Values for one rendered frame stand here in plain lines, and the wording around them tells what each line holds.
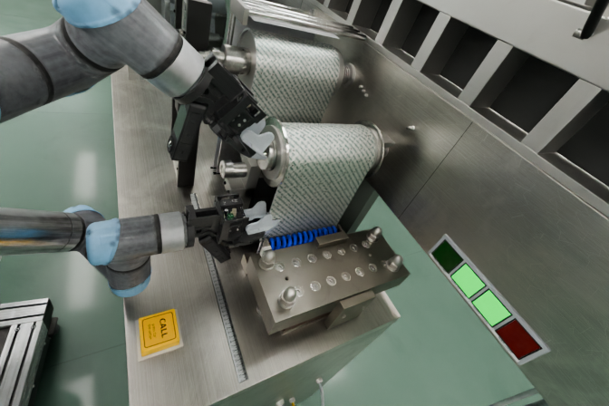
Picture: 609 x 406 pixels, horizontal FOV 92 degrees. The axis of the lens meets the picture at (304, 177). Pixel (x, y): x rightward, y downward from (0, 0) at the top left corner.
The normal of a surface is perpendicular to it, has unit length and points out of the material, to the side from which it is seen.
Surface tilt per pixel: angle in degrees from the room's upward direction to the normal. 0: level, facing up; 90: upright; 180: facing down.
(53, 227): 58
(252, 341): 0
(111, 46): 110
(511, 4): 90
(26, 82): 73
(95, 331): 0
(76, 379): 0
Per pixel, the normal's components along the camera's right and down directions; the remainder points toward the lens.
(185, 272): 0.30, -0.73
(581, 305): -0.85, 0.07
